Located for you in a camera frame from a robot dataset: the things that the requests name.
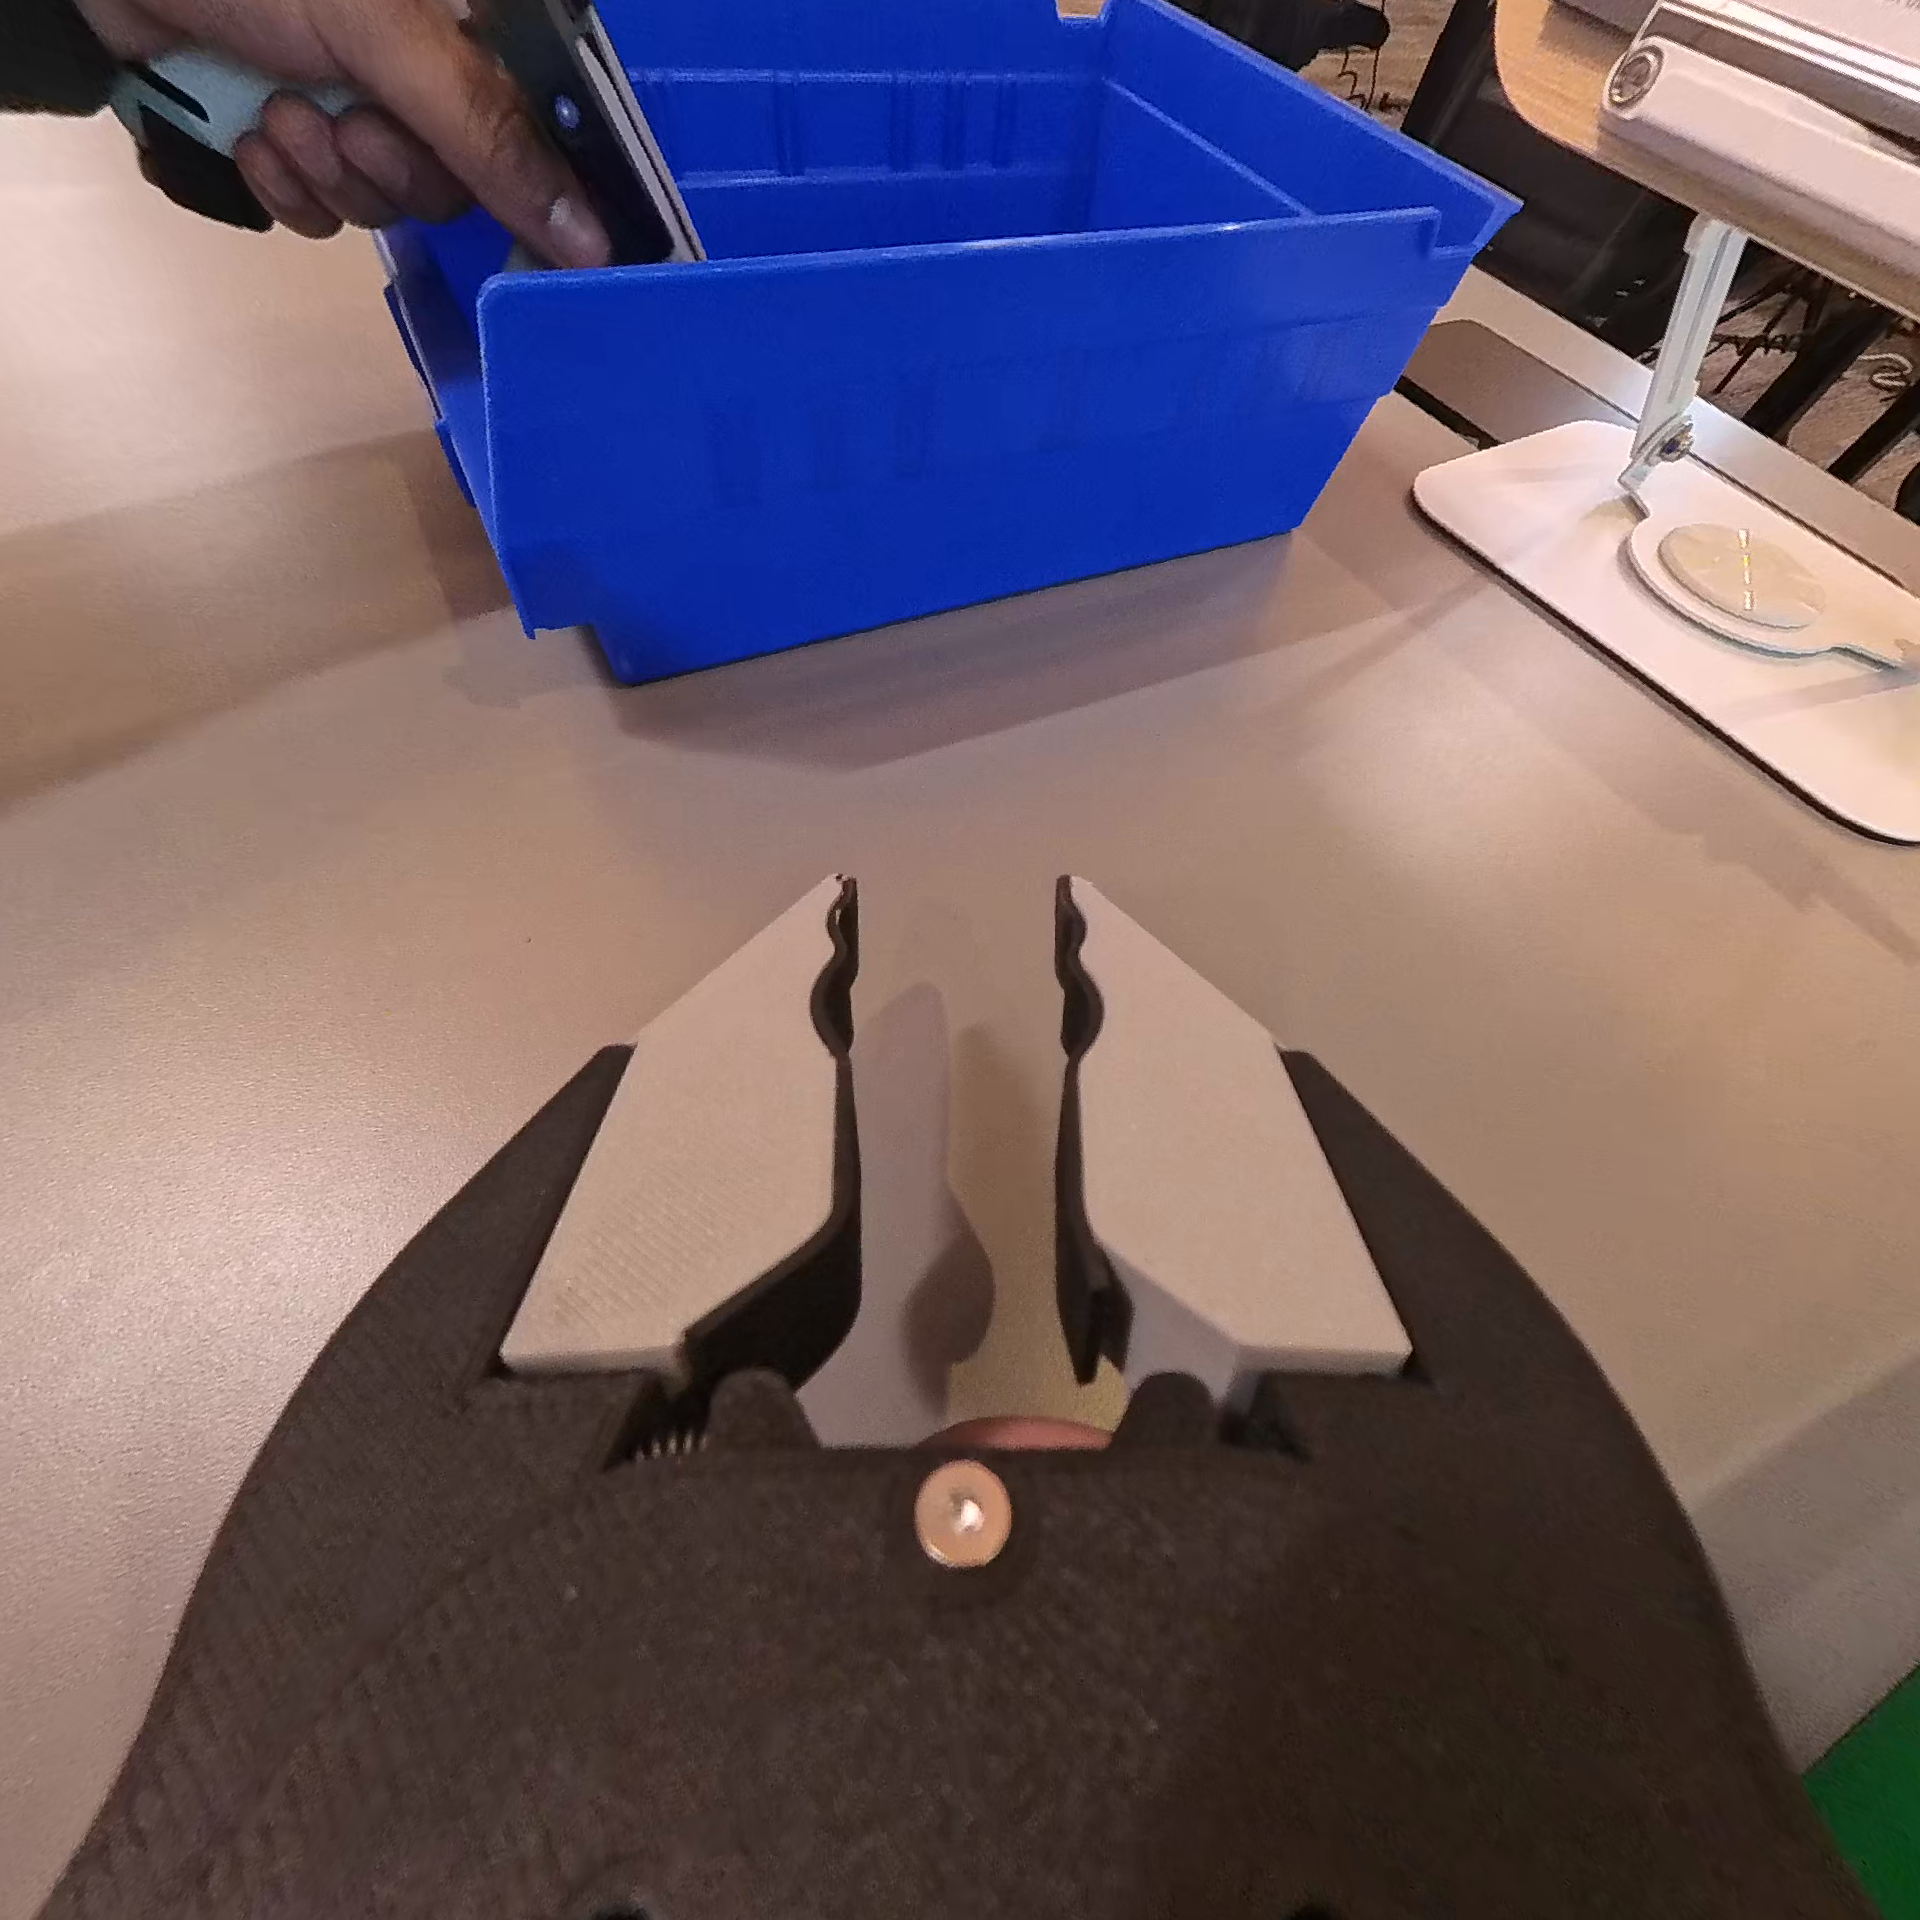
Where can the white document stand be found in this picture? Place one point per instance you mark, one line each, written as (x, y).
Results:
(1559, 524)

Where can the person's left hand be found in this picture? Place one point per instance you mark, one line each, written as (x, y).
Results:
(389, 90)

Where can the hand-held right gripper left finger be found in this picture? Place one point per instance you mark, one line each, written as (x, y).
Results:
(692, 1200)

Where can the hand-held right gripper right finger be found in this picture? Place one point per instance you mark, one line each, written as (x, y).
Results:
(1231, 1200)

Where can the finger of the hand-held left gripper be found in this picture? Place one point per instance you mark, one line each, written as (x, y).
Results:
(645, 135)

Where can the green plastic bin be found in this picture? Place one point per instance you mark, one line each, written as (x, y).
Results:
(1883, 1816)

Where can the blue plastic bin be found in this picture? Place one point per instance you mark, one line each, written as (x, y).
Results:
(931, 406)

